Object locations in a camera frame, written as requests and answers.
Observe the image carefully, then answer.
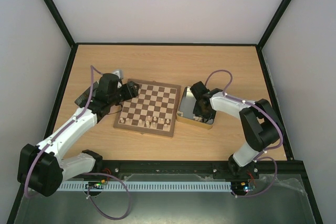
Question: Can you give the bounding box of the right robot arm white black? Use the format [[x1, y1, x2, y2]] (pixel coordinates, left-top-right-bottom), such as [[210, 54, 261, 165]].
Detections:
[[190, 81, 284, 178]]

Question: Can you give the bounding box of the wooden chess board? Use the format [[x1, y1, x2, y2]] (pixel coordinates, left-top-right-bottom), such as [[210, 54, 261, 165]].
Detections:
[[113, 79, 181, 137]]

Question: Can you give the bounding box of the black aluminium frame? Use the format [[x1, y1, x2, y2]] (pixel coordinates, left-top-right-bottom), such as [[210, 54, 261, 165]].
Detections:
[[7, 0, 323, 223]]

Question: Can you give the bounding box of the silver tin with dark pieces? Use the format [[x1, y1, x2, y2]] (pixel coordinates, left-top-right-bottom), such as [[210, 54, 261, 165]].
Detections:
[[75, 81, 99, 108]]

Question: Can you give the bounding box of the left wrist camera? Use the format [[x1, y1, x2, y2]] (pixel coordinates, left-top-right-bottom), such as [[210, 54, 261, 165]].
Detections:
[[112, 69, 124, 79]]

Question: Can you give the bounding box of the light blue cable duct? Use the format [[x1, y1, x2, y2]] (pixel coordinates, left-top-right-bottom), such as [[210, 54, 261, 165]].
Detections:
[[57, 181, 232, 192]]

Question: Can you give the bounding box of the gold tin with light pieces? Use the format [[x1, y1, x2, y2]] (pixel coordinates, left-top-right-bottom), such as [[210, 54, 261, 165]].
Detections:
[[176, 87, 214, 130]]

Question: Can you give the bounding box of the purple cable loop front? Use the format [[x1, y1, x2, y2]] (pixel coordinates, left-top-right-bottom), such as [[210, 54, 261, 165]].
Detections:
[[85, 173, 131, 221]]

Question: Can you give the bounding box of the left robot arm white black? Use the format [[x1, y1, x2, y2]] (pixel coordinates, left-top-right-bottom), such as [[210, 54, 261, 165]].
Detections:
[[17, 70, 140, 197]]

